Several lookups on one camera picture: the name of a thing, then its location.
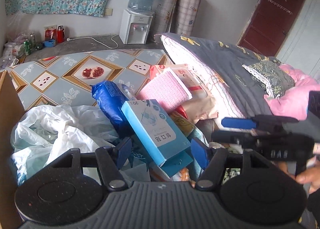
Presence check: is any gold tissue pack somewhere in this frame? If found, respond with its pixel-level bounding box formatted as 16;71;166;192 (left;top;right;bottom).
169;111;195;137

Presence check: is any light blue mask box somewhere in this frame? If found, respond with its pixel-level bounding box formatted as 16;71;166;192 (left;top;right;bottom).
121;99;193;178

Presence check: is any dark blue tissue pack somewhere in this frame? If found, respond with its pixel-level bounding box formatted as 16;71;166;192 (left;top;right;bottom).
91;80;136;139

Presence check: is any pink soft sponge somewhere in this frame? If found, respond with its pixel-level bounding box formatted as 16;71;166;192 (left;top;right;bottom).
136;68;193;113

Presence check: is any person's right hand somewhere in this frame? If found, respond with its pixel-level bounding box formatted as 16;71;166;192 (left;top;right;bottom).
277;156;320;194

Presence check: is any grey quilted blanket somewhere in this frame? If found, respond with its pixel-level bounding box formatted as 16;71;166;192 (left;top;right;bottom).
154;33;280;128

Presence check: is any pink blanket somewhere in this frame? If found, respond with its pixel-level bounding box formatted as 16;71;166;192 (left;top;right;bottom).
264;64;320;121

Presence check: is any patterned small pillow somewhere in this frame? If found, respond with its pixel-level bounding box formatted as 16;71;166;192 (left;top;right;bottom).
242;60;295;99

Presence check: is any white green plastic bag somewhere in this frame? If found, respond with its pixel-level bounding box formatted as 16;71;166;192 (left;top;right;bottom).
10;105;119;186

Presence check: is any dark red door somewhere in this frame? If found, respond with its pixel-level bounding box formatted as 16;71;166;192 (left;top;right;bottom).
239;0;305;57

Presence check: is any rolled checkered mat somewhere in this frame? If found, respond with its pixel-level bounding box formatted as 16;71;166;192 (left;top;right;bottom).
171;0;201;36

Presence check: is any blue bowl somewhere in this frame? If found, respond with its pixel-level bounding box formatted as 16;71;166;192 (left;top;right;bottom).
43;39;56;47

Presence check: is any white water dispenser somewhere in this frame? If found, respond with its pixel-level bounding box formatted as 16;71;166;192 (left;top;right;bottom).
119;9;153;45

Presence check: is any red thermos bottle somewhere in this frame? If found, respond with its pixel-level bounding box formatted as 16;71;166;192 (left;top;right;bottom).
57;25;65;44

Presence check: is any red box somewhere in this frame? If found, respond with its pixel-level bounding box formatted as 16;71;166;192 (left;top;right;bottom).
44;26;56;41

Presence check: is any rolled floral mat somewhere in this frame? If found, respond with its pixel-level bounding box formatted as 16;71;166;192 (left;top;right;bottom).
150;0;177;40

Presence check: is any white power cable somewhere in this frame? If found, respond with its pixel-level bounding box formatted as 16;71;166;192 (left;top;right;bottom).
66;34;121;50

